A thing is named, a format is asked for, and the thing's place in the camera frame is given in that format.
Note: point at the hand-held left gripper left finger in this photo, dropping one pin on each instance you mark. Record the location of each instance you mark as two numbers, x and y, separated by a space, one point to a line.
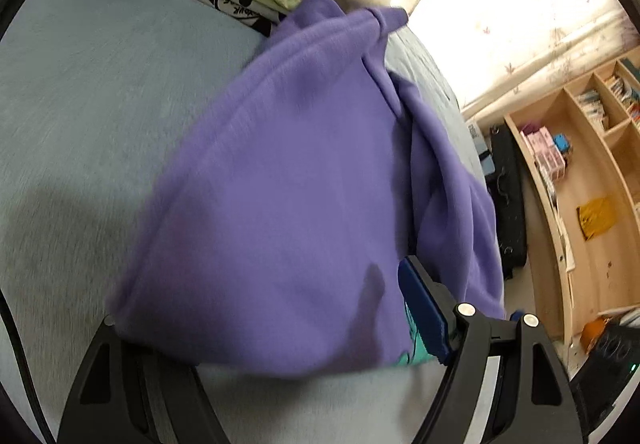
80 414

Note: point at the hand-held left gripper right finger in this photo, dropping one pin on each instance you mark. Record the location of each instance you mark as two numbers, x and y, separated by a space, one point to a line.
425 319

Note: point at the purple printed hoodie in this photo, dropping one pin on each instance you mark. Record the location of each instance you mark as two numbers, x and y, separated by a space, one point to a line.
275 199

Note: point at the long black bag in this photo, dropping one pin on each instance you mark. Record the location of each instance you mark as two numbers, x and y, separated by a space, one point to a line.
510 204

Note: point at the orange object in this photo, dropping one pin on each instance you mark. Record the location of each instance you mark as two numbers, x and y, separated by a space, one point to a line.
594 333

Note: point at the black device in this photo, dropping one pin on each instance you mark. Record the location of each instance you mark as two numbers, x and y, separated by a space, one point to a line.
610 364

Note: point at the yellow cloth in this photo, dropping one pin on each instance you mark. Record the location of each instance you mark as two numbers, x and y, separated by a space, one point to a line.
597 219

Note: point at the stack of pink boxes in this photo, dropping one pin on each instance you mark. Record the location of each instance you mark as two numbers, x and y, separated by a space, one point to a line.
542 153

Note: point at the small blue box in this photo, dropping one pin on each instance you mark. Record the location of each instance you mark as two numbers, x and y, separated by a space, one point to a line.
561 142

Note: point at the wooden shelf unit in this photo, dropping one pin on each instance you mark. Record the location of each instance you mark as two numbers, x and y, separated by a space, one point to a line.
590 163

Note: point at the row of books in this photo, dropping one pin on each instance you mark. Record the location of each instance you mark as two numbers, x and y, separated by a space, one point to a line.
617 98

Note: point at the grey-green bed sheet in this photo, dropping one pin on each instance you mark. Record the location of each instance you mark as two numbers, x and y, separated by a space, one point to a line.
100 113

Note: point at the floral cream curtain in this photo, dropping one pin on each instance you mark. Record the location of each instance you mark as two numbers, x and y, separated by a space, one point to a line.
520 3

